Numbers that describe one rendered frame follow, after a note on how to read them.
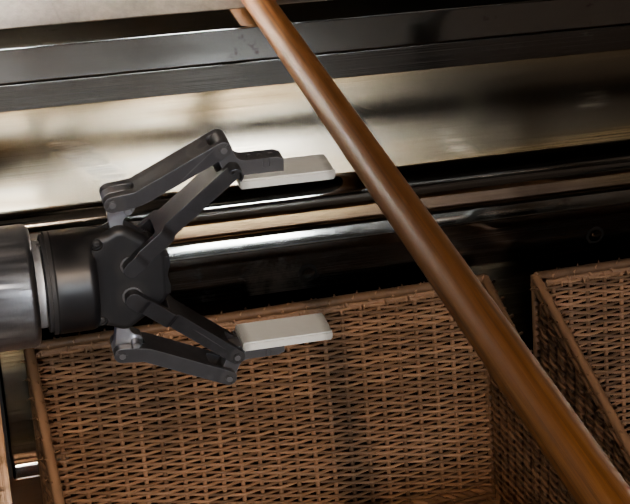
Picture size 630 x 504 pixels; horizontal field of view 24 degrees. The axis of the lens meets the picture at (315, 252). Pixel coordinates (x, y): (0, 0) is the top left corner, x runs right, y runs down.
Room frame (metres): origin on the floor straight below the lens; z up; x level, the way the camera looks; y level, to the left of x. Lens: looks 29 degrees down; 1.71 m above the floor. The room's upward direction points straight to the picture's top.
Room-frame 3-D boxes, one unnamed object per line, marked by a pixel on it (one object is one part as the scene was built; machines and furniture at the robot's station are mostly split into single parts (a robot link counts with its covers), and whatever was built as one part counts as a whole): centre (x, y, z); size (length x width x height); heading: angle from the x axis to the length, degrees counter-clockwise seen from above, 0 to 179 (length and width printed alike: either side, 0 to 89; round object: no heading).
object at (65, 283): (0.91, 0.15, 1.19); 0.09 x 0.07 x 0.08; 105
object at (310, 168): (0.95, 0.02, 1.26); 0.07 x 0.03 x 0.01; 105
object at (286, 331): (0.95, 0.02, 1.12); 0.07 x 0.03 x 0.01; 105
